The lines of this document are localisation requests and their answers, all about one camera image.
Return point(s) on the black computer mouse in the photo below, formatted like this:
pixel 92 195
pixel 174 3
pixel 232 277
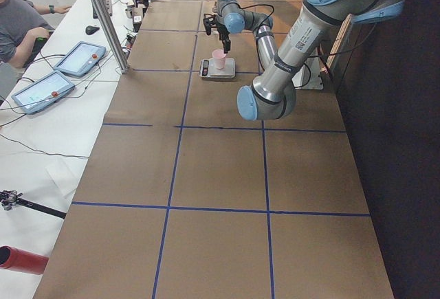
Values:
pixel 91 29

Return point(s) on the silver digital kitchen scale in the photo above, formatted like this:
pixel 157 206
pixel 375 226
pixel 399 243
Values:
pixel 208 71

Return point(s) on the far blue teach pendant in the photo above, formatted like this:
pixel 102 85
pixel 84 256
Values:
pixel 80 59

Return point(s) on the seated person in grey shirt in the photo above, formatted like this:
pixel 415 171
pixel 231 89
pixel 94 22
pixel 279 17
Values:
pixel 23 30

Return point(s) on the black camera tripod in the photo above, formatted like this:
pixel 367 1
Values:
pixel 11 199

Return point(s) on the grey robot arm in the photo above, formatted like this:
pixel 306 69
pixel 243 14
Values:
pixel 272 94

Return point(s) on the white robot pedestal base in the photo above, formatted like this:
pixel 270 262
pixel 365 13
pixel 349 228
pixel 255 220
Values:
pixel 309 76

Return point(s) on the red cylinder bottle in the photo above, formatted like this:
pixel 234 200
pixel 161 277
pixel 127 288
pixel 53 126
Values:
pixel 17 260

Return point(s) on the pink plastic cup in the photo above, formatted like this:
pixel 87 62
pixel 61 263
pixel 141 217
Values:
pixel 219 58

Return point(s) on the blue teach pendant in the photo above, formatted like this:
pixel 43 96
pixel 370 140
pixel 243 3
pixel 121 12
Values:
pixel 80 59
pixel 43 93

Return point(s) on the near blue teach pendant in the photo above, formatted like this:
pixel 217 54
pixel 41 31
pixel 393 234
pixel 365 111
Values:
pixel 43 93

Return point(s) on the black keyboard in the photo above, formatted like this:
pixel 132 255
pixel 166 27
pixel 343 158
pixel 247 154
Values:
pixel 104 1

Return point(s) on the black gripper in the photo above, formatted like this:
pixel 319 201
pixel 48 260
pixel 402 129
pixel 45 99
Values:
pixel 222 31

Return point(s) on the aluminium frame post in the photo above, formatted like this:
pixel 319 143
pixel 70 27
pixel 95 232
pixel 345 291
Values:
pixel 111 35

